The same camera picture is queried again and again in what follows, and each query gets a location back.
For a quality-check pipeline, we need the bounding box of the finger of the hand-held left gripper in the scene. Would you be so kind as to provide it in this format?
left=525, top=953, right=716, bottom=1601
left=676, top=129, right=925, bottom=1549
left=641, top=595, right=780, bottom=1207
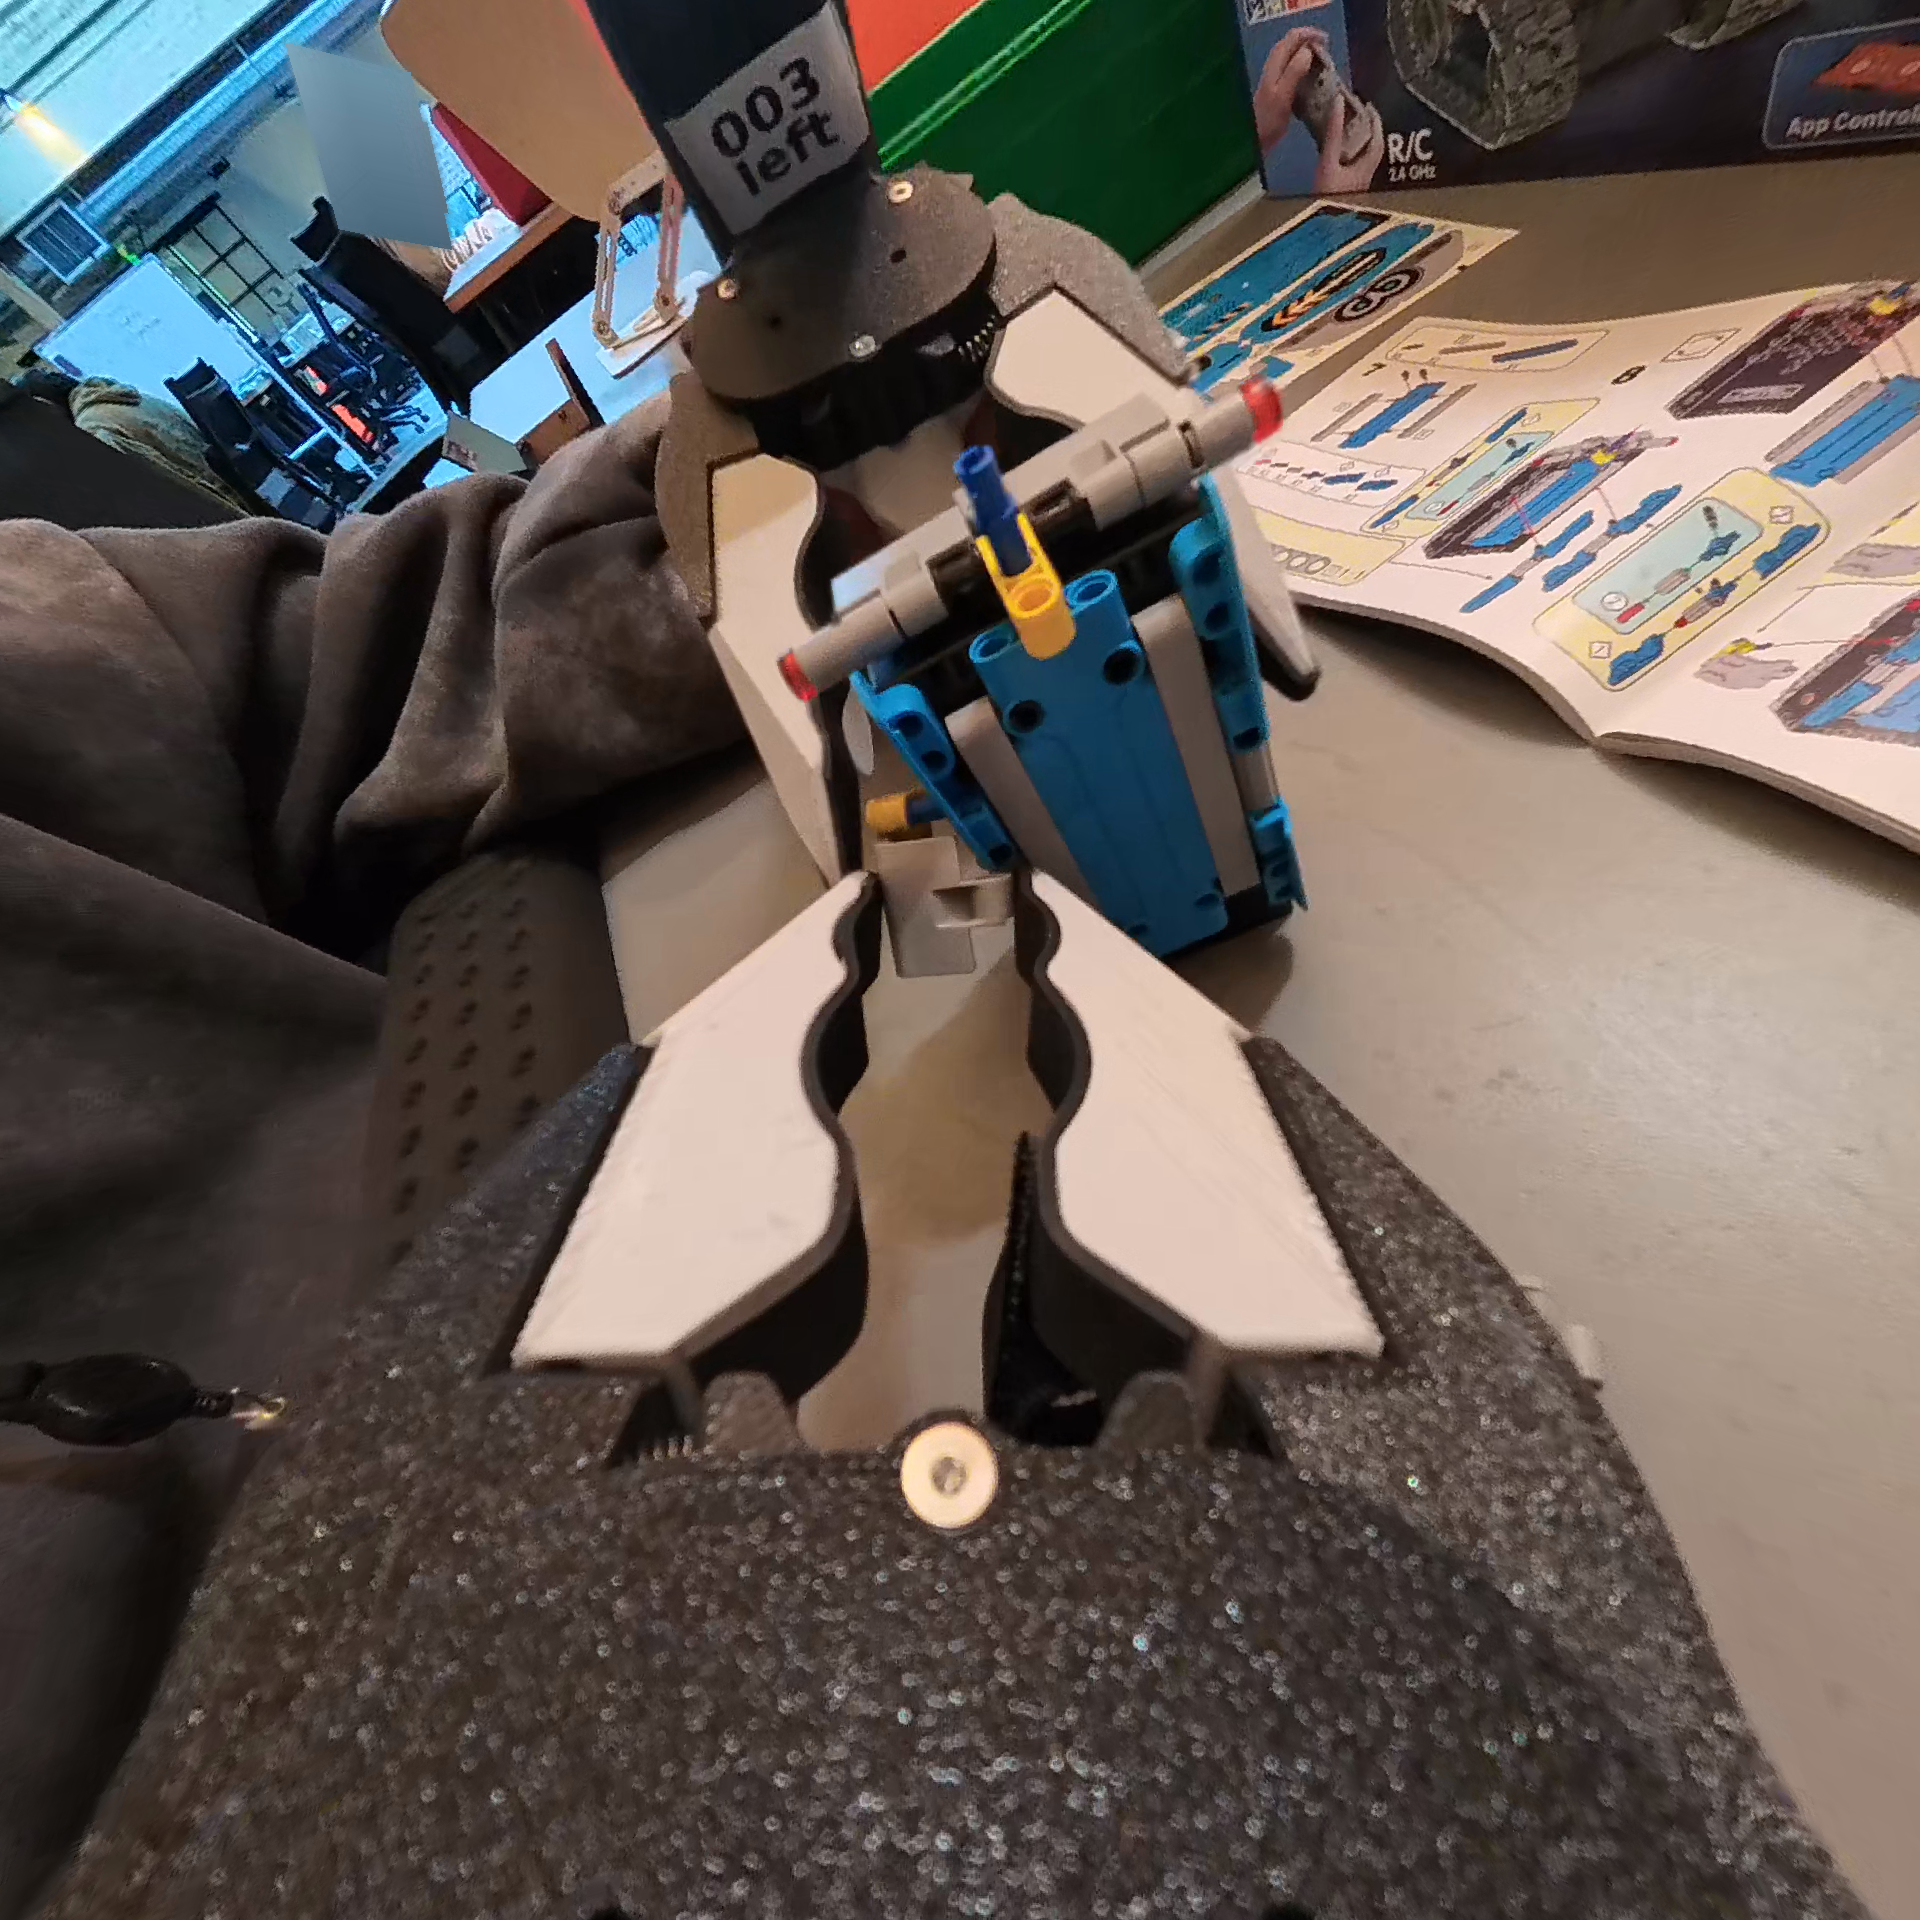
left=991, top=295, right=1173, bottom=457
left=708, top=461, right=863, bottom=885

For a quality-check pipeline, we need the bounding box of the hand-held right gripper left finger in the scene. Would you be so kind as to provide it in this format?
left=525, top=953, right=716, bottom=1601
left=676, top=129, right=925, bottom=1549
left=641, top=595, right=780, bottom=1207
left=517, top=874, right=888, bottom=1406

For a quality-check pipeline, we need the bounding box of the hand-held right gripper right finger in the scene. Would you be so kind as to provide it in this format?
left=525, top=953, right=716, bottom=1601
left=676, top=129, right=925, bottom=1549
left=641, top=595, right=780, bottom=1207
left=1007, top=878, right=1385, bottom=1418

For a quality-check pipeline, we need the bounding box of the grey blue toy brick assembly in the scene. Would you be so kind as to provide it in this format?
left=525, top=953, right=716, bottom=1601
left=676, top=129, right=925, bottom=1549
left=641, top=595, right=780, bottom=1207
left=782, top=376, right=1311, bottom=963

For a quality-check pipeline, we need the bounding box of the brick instruction booklet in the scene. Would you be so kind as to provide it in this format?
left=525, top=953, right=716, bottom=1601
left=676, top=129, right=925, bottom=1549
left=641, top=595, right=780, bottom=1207
left=1232, top=280, right=1920, bottom=858

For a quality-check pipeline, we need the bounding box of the grey desk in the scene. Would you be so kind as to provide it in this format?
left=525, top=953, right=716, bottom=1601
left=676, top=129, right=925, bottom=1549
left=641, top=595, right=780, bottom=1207
left=451, top=151, right=1920, bottom=1920

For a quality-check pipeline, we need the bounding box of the green plastic bin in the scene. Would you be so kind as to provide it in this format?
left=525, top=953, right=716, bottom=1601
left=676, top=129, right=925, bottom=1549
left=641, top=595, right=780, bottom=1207
left=870, top=0, right=1262, bottom=266

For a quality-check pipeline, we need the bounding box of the blue sticker sheet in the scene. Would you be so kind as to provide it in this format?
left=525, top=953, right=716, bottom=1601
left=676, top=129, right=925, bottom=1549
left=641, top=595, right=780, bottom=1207
left=1157, top=207, right=1518, bottom=394

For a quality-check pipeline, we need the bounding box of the black perforated pad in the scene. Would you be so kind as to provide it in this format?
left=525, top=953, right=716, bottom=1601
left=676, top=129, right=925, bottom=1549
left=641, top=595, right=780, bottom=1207
left=361, top=842, right=654, bottom=1210

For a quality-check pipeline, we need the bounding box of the orange plastic carrier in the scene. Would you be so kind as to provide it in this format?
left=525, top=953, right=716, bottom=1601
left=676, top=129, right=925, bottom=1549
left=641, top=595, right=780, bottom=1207
left=841, top=0, right=984, bottom=87

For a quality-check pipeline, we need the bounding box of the tan board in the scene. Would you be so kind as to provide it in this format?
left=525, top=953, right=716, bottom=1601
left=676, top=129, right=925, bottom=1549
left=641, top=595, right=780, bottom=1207
left=383, top=0, right=759, bottom=358

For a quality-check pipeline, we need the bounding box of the black office chair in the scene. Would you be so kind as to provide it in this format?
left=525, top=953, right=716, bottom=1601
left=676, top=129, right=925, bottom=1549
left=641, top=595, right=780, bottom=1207
left=295, top=198, right=488, bottom=408

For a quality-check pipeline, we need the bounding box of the toy robot kit box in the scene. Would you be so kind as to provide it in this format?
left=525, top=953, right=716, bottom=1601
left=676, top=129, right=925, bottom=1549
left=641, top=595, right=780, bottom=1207
left=1232, top=0, right=1920, bottom=198

